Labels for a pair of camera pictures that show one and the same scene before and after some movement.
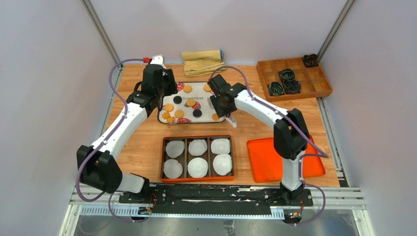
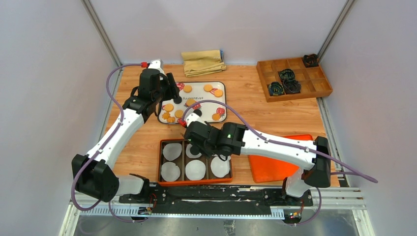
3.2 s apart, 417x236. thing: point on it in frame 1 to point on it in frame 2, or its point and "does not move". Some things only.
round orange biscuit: x=187 y=89 does not move
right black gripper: x=220 y=111 to x=203 y=150
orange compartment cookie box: x=197 y=159 does not move
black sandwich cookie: x=177 y=100 does not move
